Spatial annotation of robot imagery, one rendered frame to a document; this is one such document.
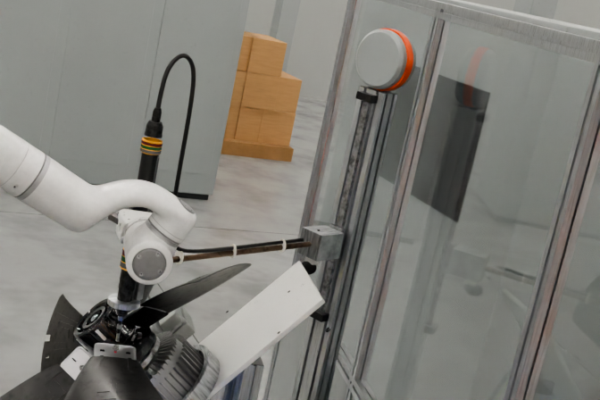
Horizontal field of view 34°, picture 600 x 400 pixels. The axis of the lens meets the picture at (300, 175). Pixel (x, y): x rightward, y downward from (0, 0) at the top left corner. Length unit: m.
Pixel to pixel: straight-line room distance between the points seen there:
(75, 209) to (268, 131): 8.71
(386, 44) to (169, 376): 0.97
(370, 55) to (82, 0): 5.26
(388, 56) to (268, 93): 7.83
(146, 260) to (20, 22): 5.87
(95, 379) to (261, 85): 8.30
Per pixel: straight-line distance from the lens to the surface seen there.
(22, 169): 1.71
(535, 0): 8.01
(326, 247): 2.51
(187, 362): 2.25
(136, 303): 2.13
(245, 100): 10.22
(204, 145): 8.07
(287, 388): 3.46
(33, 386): 2.30
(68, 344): 2.47
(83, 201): 1.75
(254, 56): 10.17
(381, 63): 2.50
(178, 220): 1.79
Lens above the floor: 2.08
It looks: 12 degrees down
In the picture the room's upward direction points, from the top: 12 degrees clockwise
